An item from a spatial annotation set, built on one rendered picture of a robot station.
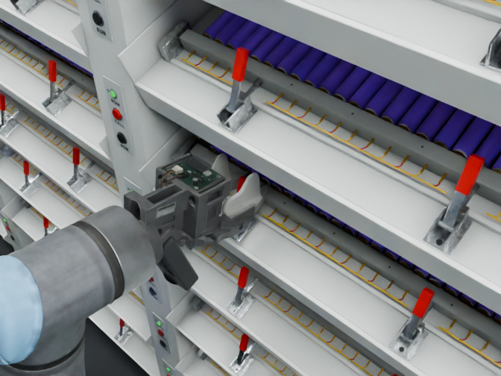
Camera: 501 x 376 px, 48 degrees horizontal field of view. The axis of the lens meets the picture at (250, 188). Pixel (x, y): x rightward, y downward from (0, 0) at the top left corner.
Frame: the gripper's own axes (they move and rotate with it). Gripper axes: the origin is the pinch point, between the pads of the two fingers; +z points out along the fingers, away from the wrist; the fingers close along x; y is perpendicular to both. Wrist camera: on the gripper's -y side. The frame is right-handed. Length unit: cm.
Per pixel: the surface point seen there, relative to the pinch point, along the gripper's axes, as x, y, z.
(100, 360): 51, -95, 10
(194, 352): 16, -58, 10
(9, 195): 86, -55, 8
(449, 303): -28.4, -1.4, 2.7
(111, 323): 49, -80, 13
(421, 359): -29.0, -6.8, -1.9
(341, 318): -18.9, -7.5, -3.1
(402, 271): -22.1, -1.2, 2.9
